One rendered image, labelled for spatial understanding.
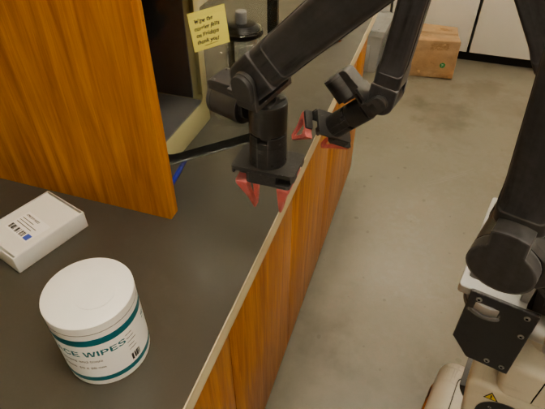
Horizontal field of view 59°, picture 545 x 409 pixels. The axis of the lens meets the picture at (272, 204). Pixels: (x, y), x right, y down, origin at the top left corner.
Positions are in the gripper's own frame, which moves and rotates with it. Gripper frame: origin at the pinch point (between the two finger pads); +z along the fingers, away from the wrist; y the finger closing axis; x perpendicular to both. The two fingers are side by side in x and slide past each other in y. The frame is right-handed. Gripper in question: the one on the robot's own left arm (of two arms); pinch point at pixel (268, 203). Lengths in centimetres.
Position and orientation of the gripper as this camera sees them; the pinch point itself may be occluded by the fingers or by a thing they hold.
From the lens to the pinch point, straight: 81.4
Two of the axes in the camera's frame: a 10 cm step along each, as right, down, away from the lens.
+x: -3.2, 6.2, -7.2
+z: 0.0, 7.5, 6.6
